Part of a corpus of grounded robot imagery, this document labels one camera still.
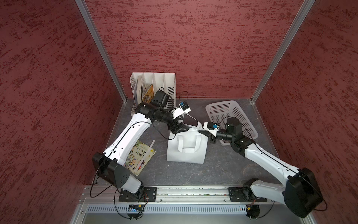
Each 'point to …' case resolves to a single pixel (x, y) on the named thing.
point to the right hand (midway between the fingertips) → (199, 131)
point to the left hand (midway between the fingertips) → (182, 125)
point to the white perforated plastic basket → (218, 113)
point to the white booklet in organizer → (137, 90)
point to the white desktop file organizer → (164, 82)
